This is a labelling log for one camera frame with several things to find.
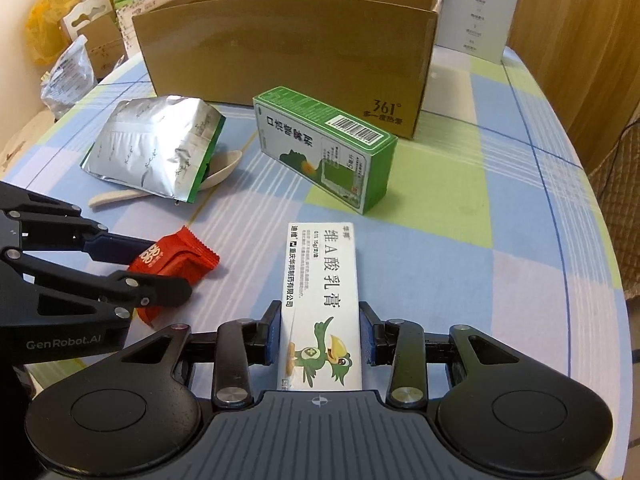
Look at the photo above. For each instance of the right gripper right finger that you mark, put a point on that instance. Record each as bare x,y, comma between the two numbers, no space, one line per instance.
399,344

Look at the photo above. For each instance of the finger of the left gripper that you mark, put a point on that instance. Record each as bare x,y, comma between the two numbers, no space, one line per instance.
30,284
125,249

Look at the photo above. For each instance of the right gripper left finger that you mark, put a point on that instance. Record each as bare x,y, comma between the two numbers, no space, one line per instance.
241,344

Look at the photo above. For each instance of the red snack packet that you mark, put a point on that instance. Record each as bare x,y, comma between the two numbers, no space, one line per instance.
180,255

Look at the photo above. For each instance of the white ointment box bird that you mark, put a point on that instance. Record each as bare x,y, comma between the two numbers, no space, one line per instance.
320,344

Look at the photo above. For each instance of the silver foil pouch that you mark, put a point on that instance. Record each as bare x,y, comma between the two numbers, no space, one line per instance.
159,145

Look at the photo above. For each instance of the green medicine box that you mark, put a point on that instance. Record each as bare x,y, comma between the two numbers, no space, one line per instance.
338,152

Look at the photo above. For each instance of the clear plastic bag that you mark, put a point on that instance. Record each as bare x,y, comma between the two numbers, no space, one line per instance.
69,80

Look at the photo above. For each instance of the yellow plastic bag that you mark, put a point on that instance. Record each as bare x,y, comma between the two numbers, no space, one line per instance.
44,37

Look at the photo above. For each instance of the quilted brown chair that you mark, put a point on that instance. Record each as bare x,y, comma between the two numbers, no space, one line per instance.
616,182

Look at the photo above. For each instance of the brown cardboard box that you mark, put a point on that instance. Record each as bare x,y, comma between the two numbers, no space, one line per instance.
369,58

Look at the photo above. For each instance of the white paper box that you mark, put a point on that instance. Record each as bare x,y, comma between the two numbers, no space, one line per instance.
476,27

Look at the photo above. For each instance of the brown curtain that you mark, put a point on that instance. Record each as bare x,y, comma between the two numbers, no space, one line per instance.
584,54

